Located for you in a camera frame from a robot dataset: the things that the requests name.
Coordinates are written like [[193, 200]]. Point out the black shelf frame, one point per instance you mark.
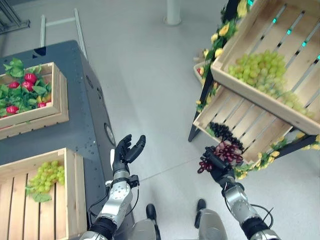
[[193, 132]]

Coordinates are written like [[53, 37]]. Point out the white metal rail frame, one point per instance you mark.
[[81, 30]]

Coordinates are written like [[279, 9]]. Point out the large green grape pile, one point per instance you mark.
[[260, 68]]

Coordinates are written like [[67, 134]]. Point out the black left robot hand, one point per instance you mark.
[[122, 155]]

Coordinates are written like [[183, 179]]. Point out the shallow wooden crate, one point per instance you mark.
[[58, 100]]

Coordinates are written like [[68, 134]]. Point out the silver right robot leg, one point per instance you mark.
[[211, 222]]

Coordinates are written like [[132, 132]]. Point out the small green grape bunch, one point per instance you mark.
[[47, 176]]

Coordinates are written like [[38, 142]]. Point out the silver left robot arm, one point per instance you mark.
[[117, 195]]

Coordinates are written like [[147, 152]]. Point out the large tilted wooden crate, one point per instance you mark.
[[252, 32]]

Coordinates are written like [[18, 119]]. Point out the silver left robot leg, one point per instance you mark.
[[146, 227]]

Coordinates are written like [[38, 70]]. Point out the deep wooden crate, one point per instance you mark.
[[45, 220]]

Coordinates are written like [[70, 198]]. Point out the dark metal rack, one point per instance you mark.
[[11, 17]]

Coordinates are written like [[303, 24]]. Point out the yellow flower garland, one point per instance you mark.
[[265, 158], [221, 35]]

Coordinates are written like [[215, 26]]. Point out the red grape bunch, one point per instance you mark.
[[228, 152]]

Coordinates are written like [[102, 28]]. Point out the dark grey cart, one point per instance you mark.
[[80, 105]]

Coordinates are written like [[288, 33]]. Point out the red artificial strawberry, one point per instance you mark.
[[30, 77], [12, 109], [14, 85], [42, 104], [27, 86]]

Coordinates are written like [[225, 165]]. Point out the yellow artificial fruit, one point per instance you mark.
[[42, 98]]

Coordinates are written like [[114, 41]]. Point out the white round pillar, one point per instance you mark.
[[173, 11]]

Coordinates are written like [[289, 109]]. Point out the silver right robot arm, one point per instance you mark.
[[237, 202]]

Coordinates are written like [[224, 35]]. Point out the silver robot leg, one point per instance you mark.
[[146, 227], [211, 222]]

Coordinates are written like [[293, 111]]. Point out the small wooden fruit crate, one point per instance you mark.
[[198, 72]]

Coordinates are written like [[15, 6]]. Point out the black grape bunch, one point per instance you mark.
[[222, 131]]

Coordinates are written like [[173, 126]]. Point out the slatted tilted wooden crate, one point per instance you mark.
[[240, 117]]

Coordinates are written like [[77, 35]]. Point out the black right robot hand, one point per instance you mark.
[[220, 170]]

